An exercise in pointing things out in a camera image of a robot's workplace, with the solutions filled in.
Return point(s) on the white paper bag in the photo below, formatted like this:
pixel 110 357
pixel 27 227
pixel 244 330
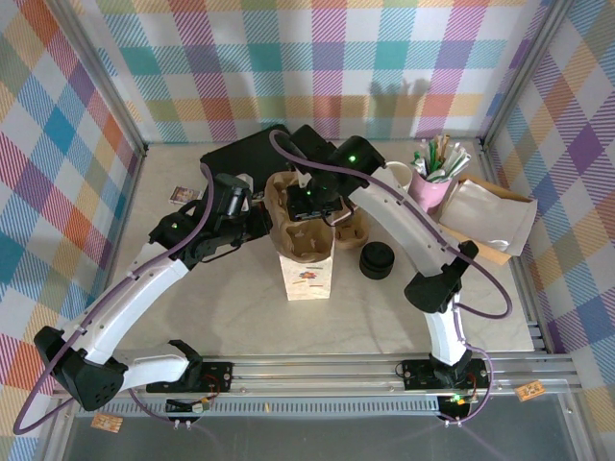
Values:
pixel 307 283

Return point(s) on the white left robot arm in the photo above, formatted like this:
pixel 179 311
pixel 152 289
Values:
pixel 144 288

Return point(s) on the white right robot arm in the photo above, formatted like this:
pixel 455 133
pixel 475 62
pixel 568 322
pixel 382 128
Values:
pixel 399 216

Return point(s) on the stack of paper cups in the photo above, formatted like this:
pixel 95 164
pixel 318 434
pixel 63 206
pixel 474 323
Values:
pixel 403 177

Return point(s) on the small sticker card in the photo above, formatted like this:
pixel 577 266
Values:
pixel 185 196

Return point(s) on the green striped straw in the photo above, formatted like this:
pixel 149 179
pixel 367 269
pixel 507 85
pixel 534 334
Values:
pixel 418 163

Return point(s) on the stack of black lids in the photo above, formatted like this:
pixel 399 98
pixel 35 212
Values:
pixel 376 261

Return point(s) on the green paper straw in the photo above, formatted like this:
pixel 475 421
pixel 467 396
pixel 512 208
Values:
pixel 435 153

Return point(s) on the pink cup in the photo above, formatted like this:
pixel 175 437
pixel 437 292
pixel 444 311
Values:
pixel 427 197

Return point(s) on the black flat device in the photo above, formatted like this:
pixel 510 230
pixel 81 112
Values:
pixel 240 153

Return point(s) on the wooden stirrer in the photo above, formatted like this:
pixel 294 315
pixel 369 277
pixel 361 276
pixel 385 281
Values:
pixel 445 144

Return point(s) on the white wrapped straw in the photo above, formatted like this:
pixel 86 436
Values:
pixel 461 164
pixel 454 156

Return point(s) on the small circuit board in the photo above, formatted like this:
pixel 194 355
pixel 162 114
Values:
pixel 189 407
pixel 456 403

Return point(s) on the orange paper tag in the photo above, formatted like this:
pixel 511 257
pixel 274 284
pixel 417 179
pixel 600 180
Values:
pixel 106 423
pixel 529 393

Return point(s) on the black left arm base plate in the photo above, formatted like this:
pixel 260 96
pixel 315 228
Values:
pixel 218 377

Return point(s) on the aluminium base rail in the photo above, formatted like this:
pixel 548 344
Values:
pixel 312 377

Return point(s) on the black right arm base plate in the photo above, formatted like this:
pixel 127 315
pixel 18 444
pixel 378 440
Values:
pixel 418 374

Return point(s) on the aluminium frame post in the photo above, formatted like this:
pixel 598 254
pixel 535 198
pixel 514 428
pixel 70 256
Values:
pixel 523 72
pixel 105 77

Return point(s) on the slotted metal duct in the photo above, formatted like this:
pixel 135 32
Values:
pixel 312 408

